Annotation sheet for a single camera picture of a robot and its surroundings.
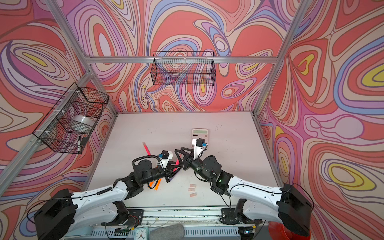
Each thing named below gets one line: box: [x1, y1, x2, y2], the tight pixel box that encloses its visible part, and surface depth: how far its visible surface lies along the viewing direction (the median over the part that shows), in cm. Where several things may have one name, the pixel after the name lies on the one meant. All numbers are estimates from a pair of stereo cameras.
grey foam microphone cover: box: [149, 223, 185, 240], surface depth 68 cm
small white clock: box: [134, 227, 150, 240], surface depth 69 cm
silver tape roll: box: [72, 115, 96, 127], surface depth 75 cm
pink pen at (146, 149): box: [142, 142, 152, 156], surface depth 101 cm
